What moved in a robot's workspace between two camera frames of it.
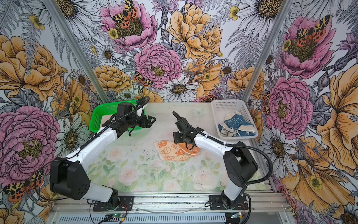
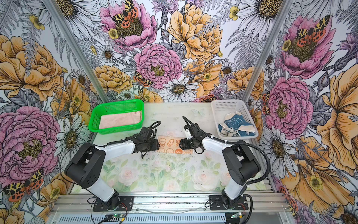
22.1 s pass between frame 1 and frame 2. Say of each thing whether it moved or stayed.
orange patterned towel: moved
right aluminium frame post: stayed
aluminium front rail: stayed
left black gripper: moved
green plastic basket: stayed
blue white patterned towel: stayed
